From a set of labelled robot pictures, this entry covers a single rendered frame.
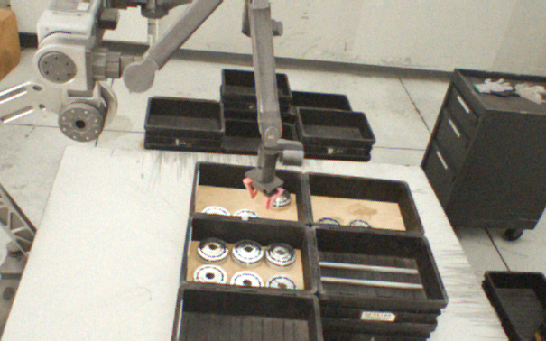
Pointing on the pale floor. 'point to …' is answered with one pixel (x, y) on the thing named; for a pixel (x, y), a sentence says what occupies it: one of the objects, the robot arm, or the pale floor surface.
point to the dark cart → (499, 152)
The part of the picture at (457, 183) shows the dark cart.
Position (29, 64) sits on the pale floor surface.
